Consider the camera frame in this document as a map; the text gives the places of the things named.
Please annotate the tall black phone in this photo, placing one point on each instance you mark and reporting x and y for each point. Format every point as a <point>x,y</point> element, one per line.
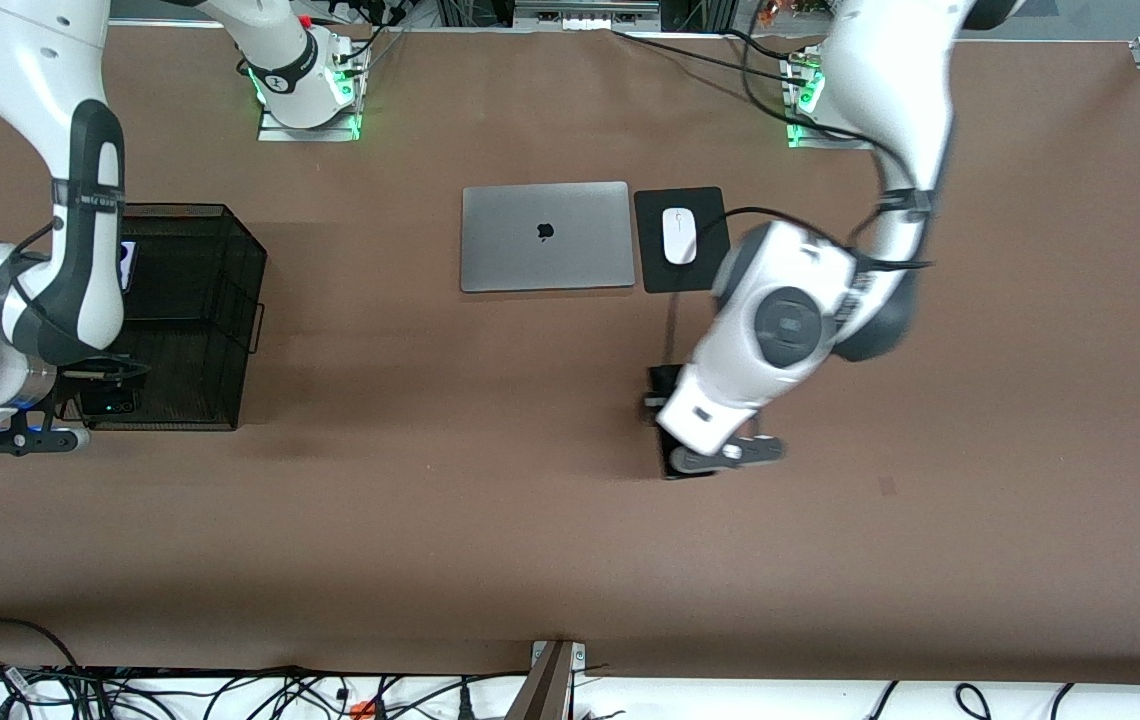
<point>667,378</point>

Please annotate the small black flip phone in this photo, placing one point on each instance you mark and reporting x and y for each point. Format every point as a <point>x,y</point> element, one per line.
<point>115,403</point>

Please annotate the white flip phone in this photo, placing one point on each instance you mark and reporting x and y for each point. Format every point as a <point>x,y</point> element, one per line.
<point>130,265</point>

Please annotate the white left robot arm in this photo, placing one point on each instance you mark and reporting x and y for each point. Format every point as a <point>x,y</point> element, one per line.
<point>890,100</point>

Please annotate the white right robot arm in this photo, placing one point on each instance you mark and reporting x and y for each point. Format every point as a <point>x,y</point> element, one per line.
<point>30,80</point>

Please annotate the black mesh two-tier tray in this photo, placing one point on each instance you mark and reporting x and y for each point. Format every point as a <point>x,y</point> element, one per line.
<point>190,330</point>

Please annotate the black mouse pad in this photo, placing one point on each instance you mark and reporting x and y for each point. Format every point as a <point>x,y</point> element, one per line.
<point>650,270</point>

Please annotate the white computer mouse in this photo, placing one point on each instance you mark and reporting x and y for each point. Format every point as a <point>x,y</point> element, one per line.
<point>680,240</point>

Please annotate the grey closed laptop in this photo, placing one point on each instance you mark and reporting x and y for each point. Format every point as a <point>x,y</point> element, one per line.
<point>510,250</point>

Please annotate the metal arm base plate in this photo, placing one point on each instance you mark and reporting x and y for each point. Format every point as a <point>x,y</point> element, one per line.
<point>830,143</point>
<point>275,134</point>

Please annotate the aluminium camera pole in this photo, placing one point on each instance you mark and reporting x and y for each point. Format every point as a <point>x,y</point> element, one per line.
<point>545,690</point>

